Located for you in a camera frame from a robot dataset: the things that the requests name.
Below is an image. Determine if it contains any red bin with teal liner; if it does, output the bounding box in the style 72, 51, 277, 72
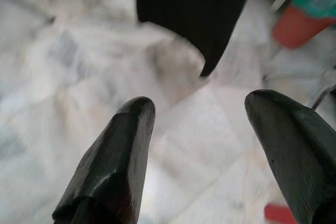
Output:
271, 0, 336, 49

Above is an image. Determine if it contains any red plastic stool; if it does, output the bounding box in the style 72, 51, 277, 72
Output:
264, 202, 297, 224

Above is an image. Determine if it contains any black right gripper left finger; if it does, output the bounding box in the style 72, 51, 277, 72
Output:
52, 97, 157, 224

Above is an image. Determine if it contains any black t-shirt with white print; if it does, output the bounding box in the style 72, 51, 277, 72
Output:
135, 0, 259, 78

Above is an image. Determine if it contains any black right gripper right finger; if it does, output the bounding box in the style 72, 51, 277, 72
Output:
244, 89, 336, 224

